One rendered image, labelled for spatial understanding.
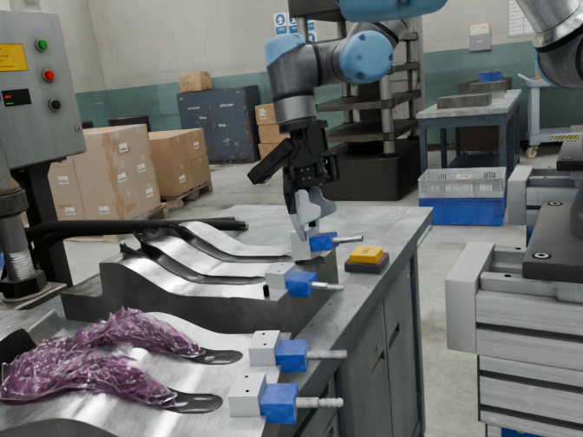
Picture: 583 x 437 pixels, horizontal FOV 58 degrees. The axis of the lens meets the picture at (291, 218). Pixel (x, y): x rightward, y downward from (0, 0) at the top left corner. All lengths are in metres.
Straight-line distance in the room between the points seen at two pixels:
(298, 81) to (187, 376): 0.52
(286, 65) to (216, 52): 7.70
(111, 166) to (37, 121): 3.14
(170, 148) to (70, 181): 1.06
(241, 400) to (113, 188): 4.20
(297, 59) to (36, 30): 0.89
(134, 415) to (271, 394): 0.16
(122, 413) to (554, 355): 0.48
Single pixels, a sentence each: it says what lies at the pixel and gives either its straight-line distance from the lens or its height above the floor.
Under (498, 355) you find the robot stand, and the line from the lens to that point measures 0.65.
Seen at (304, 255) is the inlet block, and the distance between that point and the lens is 0.97.
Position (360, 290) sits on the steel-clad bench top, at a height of 0.80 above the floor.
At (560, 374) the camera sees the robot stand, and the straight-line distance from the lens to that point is 0.65.
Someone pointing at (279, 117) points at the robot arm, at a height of 1.16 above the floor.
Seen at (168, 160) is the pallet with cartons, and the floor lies 0.51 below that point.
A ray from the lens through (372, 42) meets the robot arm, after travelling 0.84.
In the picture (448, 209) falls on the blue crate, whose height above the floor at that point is 0.13.
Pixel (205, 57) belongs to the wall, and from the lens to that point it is 8.76.
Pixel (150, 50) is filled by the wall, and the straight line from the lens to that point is 9.40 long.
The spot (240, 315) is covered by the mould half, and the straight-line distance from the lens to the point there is 0.89.
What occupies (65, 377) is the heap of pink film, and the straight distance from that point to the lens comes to 0.72.
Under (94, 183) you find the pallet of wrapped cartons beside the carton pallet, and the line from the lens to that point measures 4.88.
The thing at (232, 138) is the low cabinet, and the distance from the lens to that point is 8.01.
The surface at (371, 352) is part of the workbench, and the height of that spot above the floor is 0.57.
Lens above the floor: 1.23
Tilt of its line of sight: 15 degrees down
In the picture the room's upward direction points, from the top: 6 degrees counter-clockwise
